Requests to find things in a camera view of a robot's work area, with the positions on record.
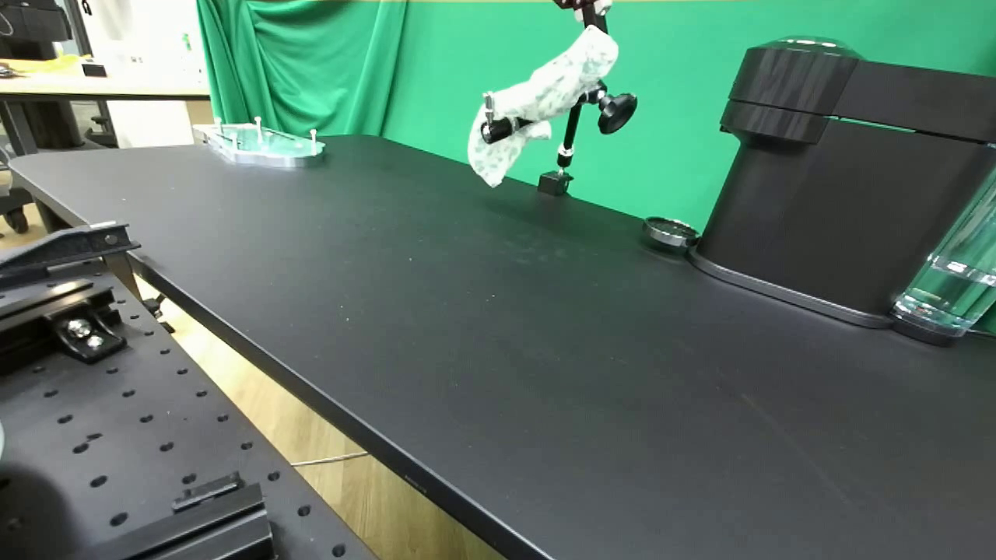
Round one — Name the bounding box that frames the white cloth with green print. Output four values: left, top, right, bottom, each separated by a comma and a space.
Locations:
463, 26, 622, 190

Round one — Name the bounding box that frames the black articulated stand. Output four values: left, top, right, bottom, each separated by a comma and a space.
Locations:
476, 79, 641, 200

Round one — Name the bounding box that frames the green backdrop curtain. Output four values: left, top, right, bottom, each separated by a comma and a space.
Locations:
192, 0, 996, 232

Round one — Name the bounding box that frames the black coffee machine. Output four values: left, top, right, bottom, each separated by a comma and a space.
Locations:
687, 38, 996, 333

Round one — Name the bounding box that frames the white cabinet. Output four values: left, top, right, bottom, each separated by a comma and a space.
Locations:
77, 0, 212, 80

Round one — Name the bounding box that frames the clear water tank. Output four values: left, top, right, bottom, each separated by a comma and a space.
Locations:
892, 167, 996, 349

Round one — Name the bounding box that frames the wooden background desk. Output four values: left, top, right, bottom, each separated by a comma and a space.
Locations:
0, 57, 214, 159

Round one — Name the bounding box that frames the black bag on desk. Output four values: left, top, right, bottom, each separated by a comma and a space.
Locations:
0, 0, 75, 58

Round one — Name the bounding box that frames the small black metal clamp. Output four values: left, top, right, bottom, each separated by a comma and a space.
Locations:
52, 308, 131, 365

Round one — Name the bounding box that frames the black chair base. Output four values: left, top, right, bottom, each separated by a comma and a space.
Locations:
0, 151, 38, 237

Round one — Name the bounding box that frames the black perforated breadboard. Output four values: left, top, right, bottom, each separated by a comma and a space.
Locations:
0, 273, 378, 560

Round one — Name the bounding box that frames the black mounting block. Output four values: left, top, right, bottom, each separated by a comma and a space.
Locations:
80, 474, 276, 560

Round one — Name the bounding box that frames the black rail bracket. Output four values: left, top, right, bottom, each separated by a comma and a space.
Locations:
0, 218, 140, 293

